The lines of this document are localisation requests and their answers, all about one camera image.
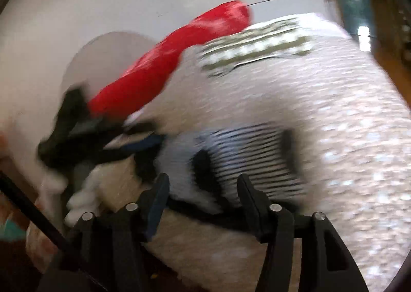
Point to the olive hedgehog print pillow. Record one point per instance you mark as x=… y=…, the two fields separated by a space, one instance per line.
x=278 y=38

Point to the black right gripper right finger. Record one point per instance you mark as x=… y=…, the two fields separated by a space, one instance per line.
x=306 y=246

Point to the wooden door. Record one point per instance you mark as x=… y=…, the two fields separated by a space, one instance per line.
x=390 y=35

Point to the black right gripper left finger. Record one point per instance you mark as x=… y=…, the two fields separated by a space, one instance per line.
x=107 y=253

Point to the beige rounded headboard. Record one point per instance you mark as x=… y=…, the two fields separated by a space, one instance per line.
x=104 y=59

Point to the red long pillow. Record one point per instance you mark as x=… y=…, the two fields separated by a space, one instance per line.
x=146 y=78

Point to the striped navy patch pants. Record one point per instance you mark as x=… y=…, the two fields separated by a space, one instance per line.
x=203 y=166

